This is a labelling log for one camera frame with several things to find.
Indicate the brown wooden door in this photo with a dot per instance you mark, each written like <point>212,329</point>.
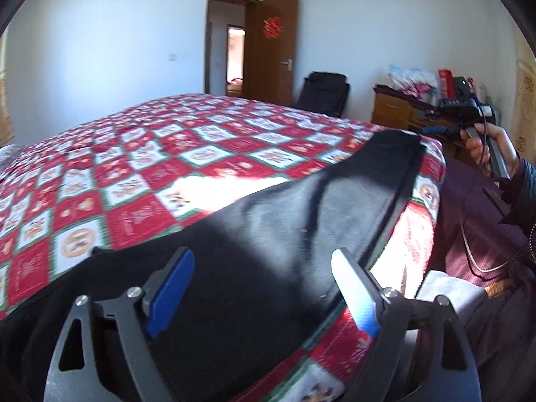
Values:
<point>268,71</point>

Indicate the red paper door decoration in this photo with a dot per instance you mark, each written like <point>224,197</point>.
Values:
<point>273,27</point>

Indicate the red box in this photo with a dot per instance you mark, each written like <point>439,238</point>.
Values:
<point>446,83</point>

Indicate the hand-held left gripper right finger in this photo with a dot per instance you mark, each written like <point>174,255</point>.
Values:
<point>356,297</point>

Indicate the black chair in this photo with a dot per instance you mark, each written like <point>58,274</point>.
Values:
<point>324,92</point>

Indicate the pile of plastic bags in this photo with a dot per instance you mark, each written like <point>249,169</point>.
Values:
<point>412,79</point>

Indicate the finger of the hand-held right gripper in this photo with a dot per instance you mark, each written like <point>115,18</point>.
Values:
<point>435,130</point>
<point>427,114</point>

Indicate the person's right hand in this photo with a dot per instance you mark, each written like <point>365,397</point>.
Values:
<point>504,146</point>

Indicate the grey cloth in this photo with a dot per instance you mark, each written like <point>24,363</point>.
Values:
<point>452,297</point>

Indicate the orange woven item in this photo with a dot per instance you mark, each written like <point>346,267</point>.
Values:
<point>498,289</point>

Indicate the brown wooden door frame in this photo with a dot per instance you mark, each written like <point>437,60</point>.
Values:
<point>208,42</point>

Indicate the red printed checkered blanket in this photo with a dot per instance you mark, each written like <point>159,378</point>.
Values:
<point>125,167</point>

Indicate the wooden dresser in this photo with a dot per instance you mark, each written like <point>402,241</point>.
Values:
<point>393,111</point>

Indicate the black pants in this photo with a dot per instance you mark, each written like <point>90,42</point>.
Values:
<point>259,259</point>

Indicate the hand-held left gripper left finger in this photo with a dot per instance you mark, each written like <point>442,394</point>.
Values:
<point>171,293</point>

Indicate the person's right forearm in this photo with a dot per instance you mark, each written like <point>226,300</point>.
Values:
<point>523,188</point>

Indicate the person's purple clothing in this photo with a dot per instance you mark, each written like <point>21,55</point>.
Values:
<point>473,209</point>

